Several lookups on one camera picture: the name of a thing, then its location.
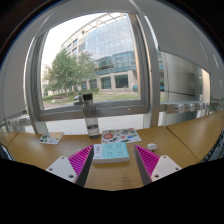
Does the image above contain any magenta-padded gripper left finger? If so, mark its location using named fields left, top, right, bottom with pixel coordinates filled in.
left=45, top=144, right=95, bottom=187

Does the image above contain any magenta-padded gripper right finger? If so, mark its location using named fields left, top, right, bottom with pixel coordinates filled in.
left=133, top=144, right=183, bottom=186

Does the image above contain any small colourful sticker sheet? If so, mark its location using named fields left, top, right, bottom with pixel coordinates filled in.
left=36, top=131, right=65, bottom=146

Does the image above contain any white and mint power strip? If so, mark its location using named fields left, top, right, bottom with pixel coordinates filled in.
left=92, top=142, right=131, bottom=165

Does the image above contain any large colourful sticker sheet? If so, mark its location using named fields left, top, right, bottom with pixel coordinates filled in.
left=100, top=127, right=143, bottom=145

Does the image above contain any clear bottle with dark cap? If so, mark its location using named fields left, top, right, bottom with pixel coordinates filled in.
left=81, top=93, right=102, bottom=141

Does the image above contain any green tree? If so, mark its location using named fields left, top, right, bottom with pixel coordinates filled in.
left=44, top=49, right=98, bottom=100

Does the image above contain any glass office building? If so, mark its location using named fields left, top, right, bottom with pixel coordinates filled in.
left=60, top=12, right=140, bottom=93

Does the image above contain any grey window frame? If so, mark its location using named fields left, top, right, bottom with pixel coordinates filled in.
left=0, top=0, right=224, bottom=136

